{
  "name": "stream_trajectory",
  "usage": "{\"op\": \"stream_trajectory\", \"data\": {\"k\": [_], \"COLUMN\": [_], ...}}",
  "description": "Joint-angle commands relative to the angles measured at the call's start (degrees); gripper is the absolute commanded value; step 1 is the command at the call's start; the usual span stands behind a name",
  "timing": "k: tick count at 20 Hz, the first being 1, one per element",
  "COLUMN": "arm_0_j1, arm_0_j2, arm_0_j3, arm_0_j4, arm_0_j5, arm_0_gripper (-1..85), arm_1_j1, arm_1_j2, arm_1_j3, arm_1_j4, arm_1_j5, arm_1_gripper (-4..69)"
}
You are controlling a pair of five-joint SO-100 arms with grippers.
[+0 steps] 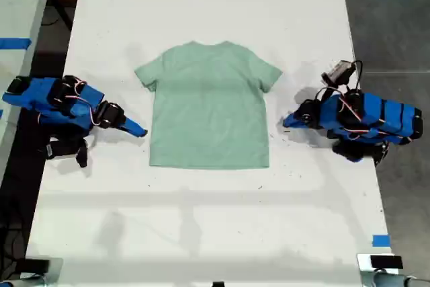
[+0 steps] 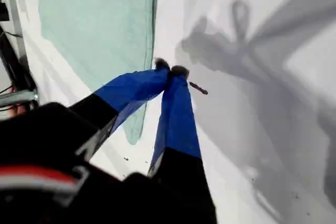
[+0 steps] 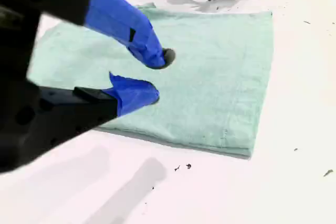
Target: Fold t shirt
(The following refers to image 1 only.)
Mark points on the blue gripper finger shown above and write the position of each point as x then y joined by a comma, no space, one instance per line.
294,118
132,124
132,131
295,125

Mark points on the pale green t-shirt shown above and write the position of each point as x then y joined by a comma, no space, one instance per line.
208,109

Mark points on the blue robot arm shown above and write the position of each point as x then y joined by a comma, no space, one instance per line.
386,115
37,95

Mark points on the long blue tape strip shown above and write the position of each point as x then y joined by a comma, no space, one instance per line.
15,43

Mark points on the short blue tape strip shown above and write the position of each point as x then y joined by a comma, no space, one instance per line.
381,241

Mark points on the metal plate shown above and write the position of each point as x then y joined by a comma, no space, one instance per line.
56,267

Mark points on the black box on white plate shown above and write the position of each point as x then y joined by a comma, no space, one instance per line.
386,262

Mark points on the black box on metal plate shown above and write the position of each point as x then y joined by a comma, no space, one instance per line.
33,266

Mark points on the small black box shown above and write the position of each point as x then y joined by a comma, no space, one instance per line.
218,284

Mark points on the black camera stalk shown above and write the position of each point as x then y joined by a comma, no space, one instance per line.
324,91
82,157

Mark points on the grey black camera box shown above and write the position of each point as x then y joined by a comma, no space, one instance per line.
337,72

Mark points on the black camera box white label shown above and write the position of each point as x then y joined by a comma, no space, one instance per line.
64,150

